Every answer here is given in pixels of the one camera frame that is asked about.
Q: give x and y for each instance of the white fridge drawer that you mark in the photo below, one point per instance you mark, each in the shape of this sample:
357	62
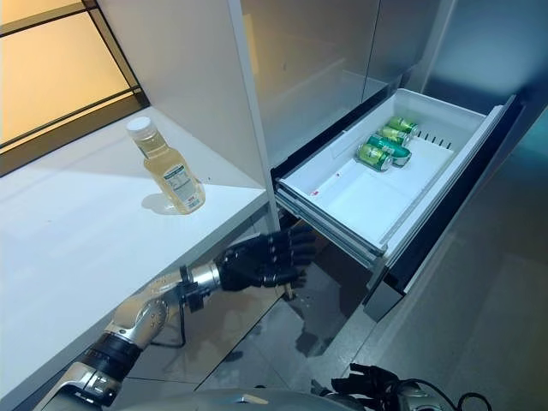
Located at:
385	171

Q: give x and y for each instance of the stainless steel fridge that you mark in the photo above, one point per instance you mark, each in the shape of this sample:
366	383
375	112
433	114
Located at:
364	107

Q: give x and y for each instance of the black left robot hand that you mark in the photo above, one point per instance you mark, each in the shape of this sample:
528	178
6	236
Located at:
257	265

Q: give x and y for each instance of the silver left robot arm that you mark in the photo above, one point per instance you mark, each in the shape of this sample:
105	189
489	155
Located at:
141	317

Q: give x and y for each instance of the black framed window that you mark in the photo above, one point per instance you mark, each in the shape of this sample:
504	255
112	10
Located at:
64	68

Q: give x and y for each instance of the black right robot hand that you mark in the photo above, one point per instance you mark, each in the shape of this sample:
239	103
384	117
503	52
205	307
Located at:
368	381

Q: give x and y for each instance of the green drink can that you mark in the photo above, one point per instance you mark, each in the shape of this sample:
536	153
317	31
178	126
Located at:
376	156
391	148
394	134
403	124

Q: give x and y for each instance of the yellow juice bottle white cap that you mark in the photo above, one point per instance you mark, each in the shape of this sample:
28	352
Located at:
173	173

